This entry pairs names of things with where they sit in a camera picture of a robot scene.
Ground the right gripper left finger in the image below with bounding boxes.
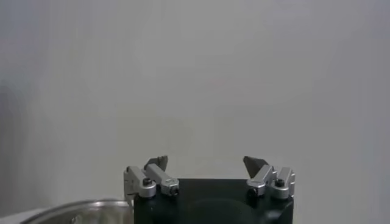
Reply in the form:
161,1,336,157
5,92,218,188
123,155,180,208

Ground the stainless steel steamer basket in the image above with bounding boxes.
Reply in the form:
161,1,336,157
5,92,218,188
19,199,135,224

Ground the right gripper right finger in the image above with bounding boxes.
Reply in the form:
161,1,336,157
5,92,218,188
243,155,296,200

